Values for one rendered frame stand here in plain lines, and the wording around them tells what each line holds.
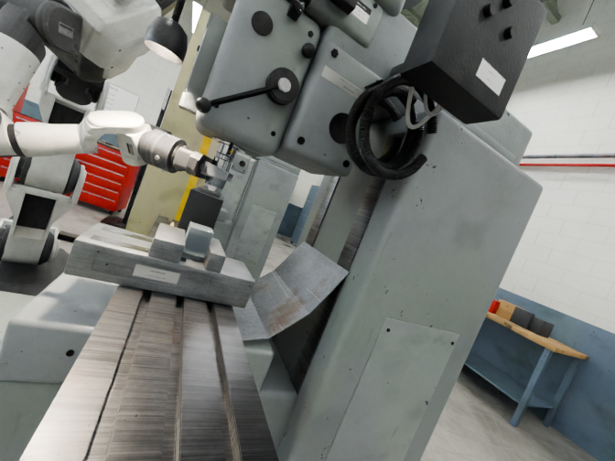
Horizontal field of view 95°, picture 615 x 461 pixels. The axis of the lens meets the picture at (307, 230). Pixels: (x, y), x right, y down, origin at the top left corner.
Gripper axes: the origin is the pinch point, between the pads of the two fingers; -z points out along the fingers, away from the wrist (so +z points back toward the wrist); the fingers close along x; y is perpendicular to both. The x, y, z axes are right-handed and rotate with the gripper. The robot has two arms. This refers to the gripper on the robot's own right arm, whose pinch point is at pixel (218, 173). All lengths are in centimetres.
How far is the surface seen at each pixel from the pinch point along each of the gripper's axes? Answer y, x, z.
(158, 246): 17.9, -15.7, 0.4
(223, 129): -9.1, -9.9, -1.3
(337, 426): 49, -1, -52
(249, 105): -15.9, -9.0, -4.2
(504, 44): -39, -20, -45
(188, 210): 16.6, 30.3, 16.3
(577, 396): 76, 219, -361
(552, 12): -421, 390, -253
